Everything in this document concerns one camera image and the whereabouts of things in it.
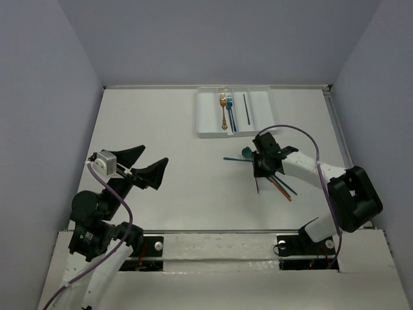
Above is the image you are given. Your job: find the purple metal spoon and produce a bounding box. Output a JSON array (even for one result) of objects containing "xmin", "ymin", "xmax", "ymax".
[{"xmin": 241, "ymin": 147, "xmax": 253, "ymax": 160}]

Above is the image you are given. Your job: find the blue metal fork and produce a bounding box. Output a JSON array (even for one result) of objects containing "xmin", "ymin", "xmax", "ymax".
[
  {"xmin": 226, "ymin": 95, "xmax": 236, "ymax": 132},
  {"xmin": 227, "ymin": 95, "xmax": 237, "ymax": 132}
]

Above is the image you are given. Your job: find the dark chopstick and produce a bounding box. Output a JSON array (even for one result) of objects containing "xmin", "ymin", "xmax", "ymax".
[{"xmin": 243, "ymin": 93, "xmax": 251, "ymax": 125}]

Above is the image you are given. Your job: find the ornate gold fork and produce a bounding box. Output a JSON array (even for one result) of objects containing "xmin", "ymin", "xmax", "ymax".
[{"xmin": 219, "ymin": 93, "xmax": 228, "ymax": 130}]

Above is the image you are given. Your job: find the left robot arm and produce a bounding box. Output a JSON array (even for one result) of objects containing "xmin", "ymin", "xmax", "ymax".
[{"xmin": 44, "ymin": 145, "xmax": 168, "ymax": 309}]

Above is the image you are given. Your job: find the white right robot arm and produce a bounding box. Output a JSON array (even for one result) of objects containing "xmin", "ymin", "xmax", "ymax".
[{"xmin": 252, "ymin": 132, "xmax": 383, "ymax": 253}]

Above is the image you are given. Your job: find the teal chopstick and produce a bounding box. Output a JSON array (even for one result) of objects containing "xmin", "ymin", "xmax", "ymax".
[{"xmin": 274, "ymin": 175, "xmax": 297, "ymax": 195}]

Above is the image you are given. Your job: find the iridescent green fork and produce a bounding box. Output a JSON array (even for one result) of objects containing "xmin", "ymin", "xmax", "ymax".
[{"xmin": 223, "ymin": 157, "xmax": 252, "ymax": 162}]

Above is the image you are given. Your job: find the orange chopstick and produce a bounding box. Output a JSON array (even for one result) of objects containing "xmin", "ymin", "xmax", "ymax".
[{"xmin": 270, "ymin": 176, "xmax": 292, "ymax": 202}]

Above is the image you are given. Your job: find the white plastic cutlery tray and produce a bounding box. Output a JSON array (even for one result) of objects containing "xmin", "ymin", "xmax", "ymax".
[{"xmin": 195, "ymin": 86, "xmax": 280, "ymax": 138}]

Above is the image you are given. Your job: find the white front platform board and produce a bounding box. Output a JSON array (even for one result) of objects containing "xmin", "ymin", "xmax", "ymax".
[{"xmin": 35, "ymin": 229, "xmax": 413, "ymax": 310}]

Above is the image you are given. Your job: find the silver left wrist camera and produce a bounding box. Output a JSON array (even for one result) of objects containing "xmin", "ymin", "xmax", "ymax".
[{"xmin": 87, "ymin": 150, "xmax": 117, "ymax": 178}]

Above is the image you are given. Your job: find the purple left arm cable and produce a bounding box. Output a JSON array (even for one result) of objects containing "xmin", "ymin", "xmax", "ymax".
[{"xmin": 41, "ymin": 163, "xmax": 135, "ymax": 310}]

